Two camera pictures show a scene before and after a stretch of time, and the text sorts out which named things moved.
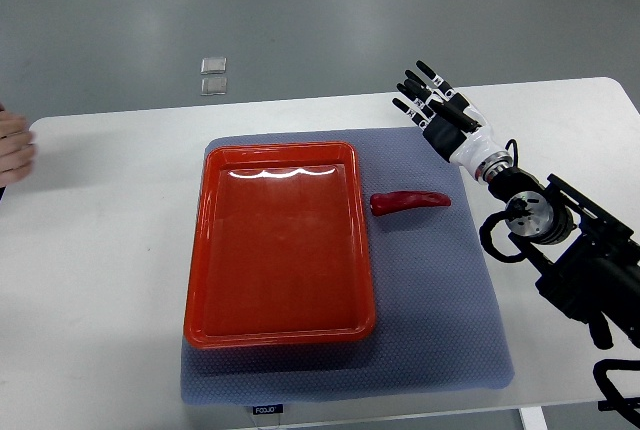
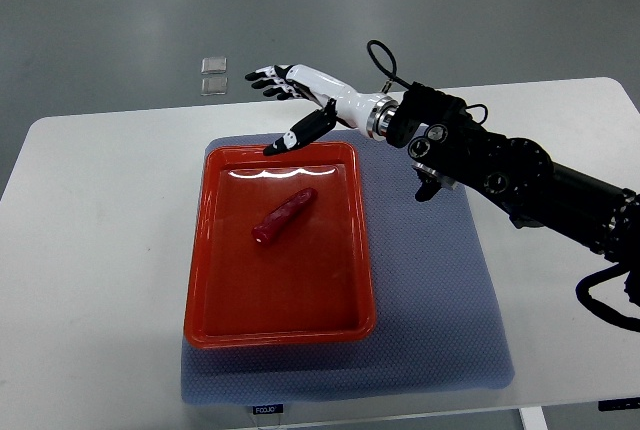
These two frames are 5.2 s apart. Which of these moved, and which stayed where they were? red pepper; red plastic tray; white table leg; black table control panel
Moved: red pepper
Stayed: black table control panel; red plastic tray; white table leg
